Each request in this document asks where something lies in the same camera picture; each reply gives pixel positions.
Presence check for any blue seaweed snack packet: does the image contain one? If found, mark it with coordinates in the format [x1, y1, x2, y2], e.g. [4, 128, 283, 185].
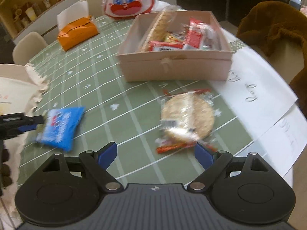
[35, 106, 85, 152]

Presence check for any round rice cracker packet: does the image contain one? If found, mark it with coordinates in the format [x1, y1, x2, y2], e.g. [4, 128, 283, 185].
[156, 89, 217, 154]

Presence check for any clear small candy packet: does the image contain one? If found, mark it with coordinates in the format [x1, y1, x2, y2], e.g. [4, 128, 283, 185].
[200, 23, 221, 51]

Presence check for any red spicy strip packet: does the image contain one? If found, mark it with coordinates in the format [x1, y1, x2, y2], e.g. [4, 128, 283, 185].
[182, 17, 204, 50]

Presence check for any long cracker stick packet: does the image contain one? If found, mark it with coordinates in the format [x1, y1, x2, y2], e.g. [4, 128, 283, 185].
[139, 5, 177, 52]

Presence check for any small red snack packet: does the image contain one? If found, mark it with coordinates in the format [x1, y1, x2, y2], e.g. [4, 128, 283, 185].
[148, 41, 183, 51]

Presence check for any round bread bun packet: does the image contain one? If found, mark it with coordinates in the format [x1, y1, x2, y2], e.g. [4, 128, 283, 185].
[164, 32, 186, 44]

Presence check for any cream illustrated tote bag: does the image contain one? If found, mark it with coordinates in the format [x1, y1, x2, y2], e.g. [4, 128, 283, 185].
[1, 64, 49, 229]

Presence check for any white paper sheet lower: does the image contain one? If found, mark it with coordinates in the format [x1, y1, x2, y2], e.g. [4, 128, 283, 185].
[256, 105, 306, 177]

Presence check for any white paper sheet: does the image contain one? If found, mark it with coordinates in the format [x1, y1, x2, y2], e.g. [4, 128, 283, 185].
[256, 105, 306, 177]
[210, 29, 298, 139]

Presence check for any beige chair left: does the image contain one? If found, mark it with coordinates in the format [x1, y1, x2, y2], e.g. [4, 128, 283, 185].
[12, 32, 48, 65]

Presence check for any beige chair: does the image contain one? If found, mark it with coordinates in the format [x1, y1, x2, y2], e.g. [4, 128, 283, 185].
[12, 32, 48, 65]
[81, 0, 104, 18]

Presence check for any white paper sheet upper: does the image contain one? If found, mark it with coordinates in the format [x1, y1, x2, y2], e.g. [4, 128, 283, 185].
[210, 29, 298, 139]

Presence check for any orange tissue box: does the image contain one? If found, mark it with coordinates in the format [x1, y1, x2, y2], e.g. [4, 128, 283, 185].
[57, 16, 99, 51]

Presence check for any pink cardboard box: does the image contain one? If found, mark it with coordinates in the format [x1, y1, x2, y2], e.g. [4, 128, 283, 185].
[116, 10, 232, 81]

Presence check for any white tissue paper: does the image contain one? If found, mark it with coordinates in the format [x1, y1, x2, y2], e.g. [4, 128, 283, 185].
[57, 1, 89, 31]

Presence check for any beige chair middle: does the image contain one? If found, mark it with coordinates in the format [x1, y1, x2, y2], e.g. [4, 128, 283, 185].
[81, 0, 104, 18]

